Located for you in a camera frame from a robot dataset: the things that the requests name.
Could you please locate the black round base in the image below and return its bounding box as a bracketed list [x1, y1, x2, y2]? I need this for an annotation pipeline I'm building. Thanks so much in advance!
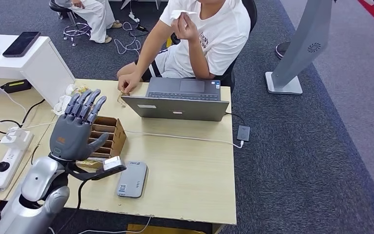
[275, 41, 293, 60]

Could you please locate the black chrome stool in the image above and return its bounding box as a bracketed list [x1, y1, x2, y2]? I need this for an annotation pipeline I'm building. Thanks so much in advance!
[49, 0, 93, 47]

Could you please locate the white cabinet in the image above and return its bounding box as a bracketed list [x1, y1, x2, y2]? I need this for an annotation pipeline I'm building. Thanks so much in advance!
[0, 34, 75, 108]

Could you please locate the white charger block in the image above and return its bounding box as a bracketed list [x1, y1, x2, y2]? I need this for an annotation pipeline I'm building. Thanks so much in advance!
[0, 127, 30, 149]

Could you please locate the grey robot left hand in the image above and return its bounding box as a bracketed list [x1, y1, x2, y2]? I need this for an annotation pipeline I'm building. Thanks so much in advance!
[49, 89, 110, 161]

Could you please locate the thin white cable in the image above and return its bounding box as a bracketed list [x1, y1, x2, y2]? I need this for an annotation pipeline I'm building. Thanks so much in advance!
[0, 77, 28, 114]

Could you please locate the long white cable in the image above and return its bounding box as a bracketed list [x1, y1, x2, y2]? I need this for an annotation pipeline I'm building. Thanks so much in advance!
[11, 121, 245, 149]

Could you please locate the short black laptop cable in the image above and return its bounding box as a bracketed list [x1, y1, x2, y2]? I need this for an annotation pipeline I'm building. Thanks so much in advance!
[225, 112, 246, 127]

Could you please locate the small grey usb hub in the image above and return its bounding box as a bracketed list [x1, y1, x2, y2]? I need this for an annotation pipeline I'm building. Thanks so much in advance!
[237, 125, 251, 142]

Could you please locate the grey kiosk stand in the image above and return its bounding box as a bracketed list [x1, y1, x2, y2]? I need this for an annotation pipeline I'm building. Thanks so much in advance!
[264, 0, 335, 95]

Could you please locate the wooden card organizer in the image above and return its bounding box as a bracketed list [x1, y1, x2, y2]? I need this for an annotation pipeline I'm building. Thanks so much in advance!
[87, 116, 127, 159]

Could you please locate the tangled white floor cable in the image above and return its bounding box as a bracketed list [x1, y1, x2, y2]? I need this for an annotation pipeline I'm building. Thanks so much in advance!
[114, 20, 143, 56]

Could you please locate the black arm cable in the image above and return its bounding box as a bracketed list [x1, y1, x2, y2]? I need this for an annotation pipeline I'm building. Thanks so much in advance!
[56, 179, 89, 234]

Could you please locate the person's right hand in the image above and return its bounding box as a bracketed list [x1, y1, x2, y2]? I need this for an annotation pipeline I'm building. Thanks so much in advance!
[117, 72, 142, 95]

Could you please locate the black smartphone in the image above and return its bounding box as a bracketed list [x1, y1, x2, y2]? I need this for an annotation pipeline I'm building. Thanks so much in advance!
[2, 31, 41, 58]

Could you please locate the person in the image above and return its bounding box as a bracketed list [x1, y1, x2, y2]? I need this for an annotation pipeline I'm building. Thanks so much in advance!
[54, 0, 123, 44]
[116, 0, 251, 95]

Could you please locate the person's left hand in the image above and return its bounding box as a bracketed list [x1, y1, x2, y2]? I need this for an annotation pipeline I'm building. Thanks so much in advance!
[171, 13, 200, 42]

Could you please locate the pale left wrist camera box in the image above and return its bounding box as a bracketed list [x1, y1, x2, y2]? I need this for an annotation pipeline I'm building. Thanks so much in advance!
[92, 156, 127, 180]

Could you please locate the yellow board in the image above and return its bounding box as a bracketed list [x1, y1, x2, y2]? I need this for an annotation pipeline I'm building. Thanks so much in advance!
[127, 223, 207, 234]

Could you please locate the white cable under desk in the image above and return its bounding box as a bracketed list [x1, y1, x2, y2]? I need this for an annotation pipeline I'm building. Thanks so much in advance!
[77, 216, 152, 234]

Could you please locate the crumpled white tissue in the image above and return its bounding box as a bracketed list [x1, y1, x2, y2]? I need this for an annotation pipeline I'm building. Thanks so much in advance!
[52, 84, 78, 116]

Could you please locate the black power adapter yellow label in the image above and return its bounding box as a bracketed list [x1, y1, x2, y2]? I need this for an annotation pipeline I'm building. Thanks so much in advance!
[0, 79, 33, 94]

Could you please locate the grey laptop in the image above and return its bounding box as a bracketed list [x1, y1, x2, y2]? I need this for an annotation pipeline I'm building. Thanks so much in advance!
[121, 77, 230, 122]

